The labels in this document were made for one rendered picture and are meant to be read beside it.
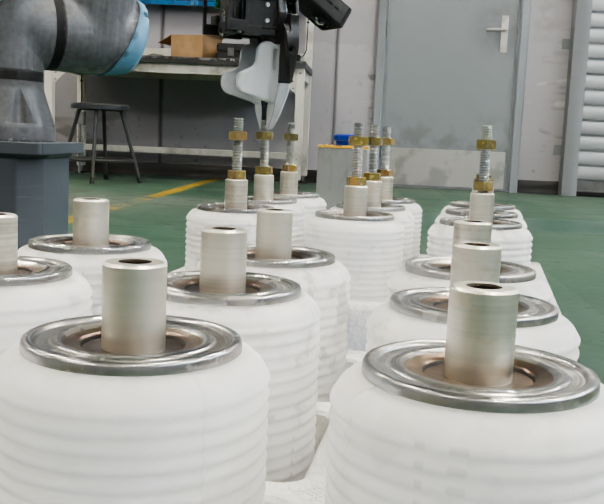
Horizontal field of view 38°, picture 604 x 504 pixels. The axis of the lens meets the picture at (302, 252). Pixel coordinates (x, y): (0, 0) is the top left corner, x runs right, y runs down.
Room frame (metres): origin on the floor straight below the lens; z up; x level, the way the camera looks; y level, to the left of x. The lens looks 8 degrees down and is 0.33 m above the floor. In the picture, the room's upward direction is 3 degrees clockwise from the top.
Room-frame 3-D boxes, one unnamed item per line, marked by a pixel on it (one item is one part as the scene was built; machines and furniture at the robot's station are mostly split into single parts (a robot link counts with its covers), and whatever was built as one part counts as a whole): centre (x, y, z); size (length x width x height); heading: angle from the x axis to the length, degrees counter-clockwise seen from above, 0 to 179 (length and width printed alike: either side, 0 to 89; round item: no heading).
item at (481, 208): (0.82, -0.16, 0.26); 0.02 x 0.02 x 0.03
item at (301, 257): (0.53, 0.02, 0.25); 0.08 x 0.08 x 0.01
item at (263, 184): (0.98, 0.05, 0.26); 0.02 x 0.02 x 0.03
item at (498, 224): (0.82, -0.16, 0.25); 0.08 x 0.08 x 0.01
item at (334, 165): (1.25, -0.06, 0.16); 0.07 x 0.07 x 0.31; 79
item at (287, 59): (0.96, 0.03, 0.42); 0.05 x 0.02 x 0.09; 28
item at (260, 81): (0.95, 0.05, 0.38); 0.06 x 0.03 x 0.09; 118
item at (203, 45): (5.82, 0.74, 0.87); 0.40 x 0.30 x 0.23; 72
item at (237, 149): (0.86, 0.07, 0.30); 0.01 x 0.01 x 0.08
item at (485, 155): (0.82, -0.16, 0.30); 0.01 x 0.01 x 0.08
